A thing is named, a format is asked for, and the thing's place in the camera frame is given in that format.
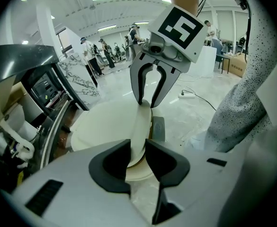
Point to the person's grey sweatshirt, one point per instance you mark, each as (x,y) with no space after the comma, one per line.
(242,107)

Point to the printed cardboard box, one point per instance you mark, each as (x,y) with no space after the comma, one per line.
(238,66)

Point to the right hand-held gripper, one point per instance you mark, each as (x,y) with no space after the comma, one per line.
(181,29)

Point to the white power strip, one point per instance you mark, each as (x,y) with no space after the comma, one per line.
(186,95)

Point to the black marble vanity table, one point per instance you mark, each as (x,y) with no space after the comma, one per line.
(15,58)

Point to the white sink basin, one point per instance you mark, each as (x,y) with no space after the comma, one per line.
(22,124)

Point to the beige pedal trash bin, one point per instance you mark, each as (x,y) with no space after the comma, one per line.
(139,175)

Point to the white drain pipe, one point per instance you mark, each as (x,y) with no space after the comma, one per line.
(27,148)

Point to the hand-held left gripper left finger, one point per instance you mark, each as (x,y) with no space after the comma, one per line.
(81,197)

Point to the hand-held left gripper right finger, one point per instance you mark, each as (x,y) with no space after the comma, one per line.
(199,188)

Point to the white plastic bag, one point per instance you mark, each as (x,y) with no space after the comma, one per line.
(109,126)

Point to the white marble cabinet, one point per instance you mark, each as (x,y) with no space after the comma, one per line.
(79,77)

